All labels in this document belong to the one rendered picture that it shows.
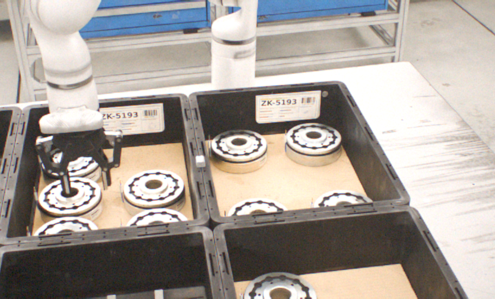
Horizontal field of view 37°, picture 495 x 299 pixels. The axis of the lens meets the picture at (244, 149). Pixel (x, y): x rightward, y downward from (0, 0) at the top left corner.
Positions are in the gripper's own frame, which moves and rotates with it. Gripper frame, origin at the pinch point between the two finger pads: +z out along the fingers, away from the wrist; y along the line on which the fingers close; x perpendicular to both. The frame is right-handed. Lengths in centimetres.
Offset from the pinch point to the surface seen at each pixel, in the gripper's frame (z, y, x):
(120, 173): 5.3, -5.1, -9.3
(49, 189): 2.1, 6.4, -1.9
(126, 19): 51, -4, -187
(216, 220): -4.8, -19.5, 19.7
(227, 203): 5.4, -23.0, 2.6
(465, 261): 19, -65, 9
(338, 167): 5.6, -44.3, -4.8
